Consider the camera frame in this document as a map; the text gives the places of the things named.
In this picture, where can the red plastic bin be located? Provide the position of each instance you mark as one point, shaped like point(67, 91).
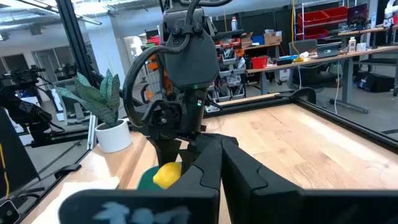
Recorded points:
point(259, 62)

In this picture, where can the long ceiling light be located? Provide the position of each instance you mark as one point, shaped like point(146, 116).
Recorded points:
point(90, 20)

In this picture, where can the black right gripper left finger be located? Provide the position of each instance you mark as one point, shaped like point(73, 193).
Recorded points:
point(186, 202)

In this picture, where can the small black stereo camera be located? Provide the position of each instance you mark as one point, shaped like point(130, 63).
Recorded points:
point(7, 211)

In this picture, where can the black office chair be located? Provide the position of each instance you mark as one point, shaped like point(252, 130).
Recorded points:
point(303, 46)

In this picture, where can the red storage bin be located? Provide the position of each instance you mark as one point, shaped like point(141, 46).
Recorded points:
point(312, 32)
point(335, 13)
point(312, 18)

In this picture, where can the teal plastic container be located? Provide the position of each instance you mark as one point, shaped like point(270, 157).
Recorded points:
point(146, 182)

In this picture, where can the black pouch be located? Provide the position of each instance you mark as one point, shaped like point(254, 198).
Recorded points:
point(284, 62)

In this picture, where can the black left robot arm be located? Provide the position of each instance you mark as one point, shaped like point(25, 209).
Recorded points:
point(191, 59)

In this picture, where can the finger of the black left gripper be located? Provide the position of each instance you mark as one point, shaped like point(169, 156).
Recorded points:
point(166, 151)
point(189, 154)

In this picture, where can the white plastic bottle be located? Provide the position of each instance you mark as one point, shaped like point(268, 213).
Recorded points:
point(352, 44)

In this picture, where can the yellow toy lemon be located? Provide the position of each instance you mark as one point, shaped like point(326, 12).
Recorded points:
point(168, 174)

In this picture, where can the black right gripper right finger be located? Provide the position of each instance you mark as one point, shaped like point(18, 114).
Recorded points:
point(280, 205)

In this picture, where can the black floor case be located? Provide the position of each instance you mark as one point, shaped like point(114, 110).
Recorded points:
point(374, 82)

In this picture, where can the white bottle red cap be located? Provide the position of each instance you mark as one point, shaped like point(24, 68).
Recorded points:
point(234, 23)

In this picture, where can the wooden desk grey legs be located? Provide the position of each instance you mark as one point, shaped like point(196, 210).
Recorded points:
point(360, 31)
point(348, 84)

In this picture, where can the blue plastic bin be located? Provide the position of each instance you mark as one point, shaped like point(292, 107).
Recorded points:
point(258, 40)

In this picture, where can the green plant in white pot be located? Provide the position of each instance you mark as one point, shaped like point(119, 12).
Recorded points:
point(102, 102)

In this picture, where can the large cardboard box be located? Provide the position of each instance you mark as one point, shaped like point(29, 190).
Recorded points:
point(273, 38)

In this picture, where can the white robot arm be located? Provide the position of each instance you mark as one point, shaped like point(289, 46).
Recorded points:
point(390, 12)

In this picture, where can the grey laptop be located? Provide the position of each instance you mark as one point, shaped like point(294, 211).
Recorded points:
point(328, 49)

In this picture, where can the silver aluminium post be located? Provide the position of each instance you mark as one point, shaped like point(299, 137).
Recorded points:
point(92, 130)

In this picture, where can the small cardboard box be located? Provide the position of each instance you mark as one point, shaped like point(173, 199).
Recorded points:
point(246, 39)

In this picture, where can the dark monitor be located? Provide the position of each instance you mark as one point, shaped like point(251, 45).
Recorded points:
point(357, 12)

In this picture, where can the white folded cloth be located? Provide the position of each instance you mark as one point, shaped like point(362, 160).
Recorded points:
point(77, 199)

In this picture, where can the black panel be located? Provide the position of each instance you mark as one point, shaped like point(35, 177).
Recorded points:
point(15, 149)

